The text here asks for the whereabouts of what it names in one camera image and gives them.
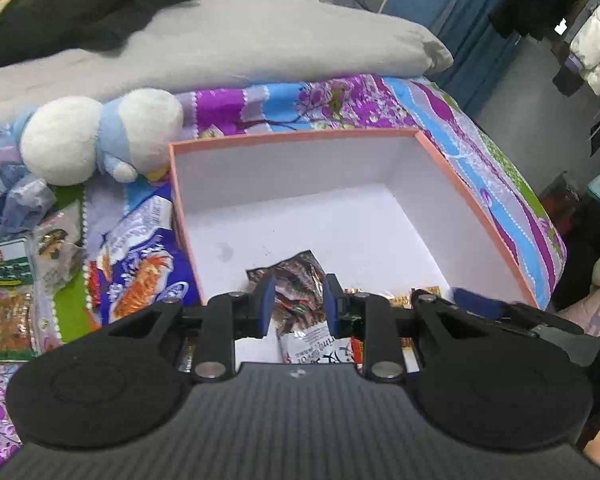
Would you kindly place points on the pink cardboard box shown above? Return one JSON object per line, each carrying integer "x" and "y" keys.
{"x": 330, "y": 200}

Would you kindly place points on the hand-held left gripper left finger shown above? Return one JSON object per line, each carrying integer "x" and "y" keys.
{"x": 265, "y": 306}

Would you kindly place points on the purple floral bed sheet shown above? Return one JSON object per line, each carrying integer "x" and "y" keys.
{"x": 355, "y": 100}

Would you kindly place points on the brown white snack packet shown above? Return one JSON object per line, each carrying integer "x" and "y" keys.
{"x": 300, "y": 285}

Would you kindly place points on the blue curtain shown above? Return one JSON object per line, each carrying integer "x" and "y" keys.
{"x": 475, "y": 45}

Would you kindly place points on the black clothing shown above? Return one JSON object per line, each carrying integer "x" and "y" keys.
{"x": 80, "y": 10}

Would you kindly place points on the blue shrimp print snack packet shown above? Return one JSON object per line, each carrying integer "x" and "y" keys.
{"x": 135, "y": 260}

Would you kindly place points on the grey blanket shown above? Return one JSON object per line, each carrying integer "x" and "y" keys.
{"x": 255, "y": 45}

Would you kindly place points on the blue plastic bag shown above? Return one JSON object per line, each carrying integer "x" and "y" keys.
{"x": 20, "y": 200}

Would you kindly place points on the white blue plush toy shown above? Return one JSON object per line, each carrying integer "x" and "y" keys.
{"x": 60, "y": 140}

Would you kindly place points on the clear packet of brown snacks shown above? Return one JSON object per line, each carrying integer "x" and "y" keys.
{"x": 5, "y": 310}

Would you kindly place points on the silver snack packet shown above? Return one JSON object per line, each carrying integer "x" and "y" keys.
{"x": 55, "y": 260}

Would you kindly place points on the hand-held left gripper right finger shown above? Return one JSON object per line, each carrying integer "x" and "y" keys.
{"x": 331, "y": 306}

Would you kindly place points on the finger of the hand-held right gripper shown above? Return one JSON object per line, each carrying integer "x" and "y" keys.
{"x": 475, "y": 302}

